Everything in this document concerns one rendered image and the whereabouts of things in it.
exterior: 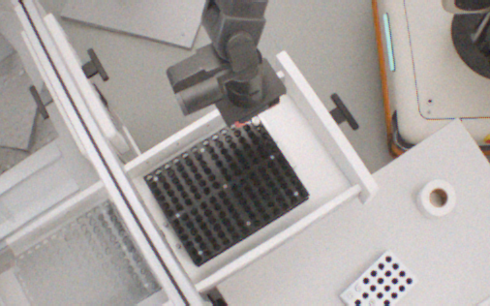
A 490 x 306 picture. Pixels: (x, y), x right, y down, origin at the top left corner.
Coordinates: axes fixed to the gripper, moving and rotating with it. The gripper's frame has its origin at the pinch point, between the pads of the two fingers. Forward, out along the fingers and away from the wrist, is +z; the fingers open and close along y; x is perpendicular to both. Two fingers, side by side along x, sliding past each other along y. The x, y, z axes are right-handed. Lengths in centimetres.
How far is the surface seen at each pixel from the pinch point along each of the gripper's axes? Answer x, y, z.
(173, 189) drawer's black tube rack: -2.8, -17.0, 7.1
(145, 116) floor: 48, -17, 96
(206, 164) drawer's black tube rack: -1.9, -10.1, 7.1
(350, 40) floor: 36, 54, 96
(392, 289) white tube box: -36.5, 7.1, 18.1
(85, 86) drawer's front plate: 20.7, -21.8, 3.7
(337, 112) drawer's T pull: -6.0, 13.2, 6.1
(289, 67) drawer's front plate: 4.7, 10.2, 4.1
